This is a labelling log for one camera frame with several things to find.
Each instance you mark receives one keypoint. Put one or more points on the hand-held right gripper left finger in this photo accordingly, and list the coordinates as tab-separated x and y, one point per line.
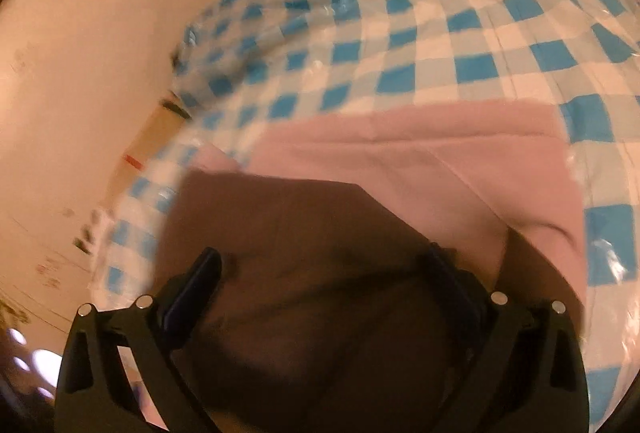
185	308

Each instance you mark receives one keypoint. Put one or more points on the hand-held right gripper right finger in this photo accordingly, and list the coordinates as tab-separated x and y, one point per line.
457	303

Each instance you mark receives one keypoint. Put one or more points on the pink sweatshirt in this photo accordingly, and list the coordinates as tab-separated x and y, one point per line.
400	153

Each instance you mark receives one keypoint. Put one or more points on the blue white checkered cloth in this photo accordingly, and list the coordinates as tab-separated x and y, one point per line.
450	38

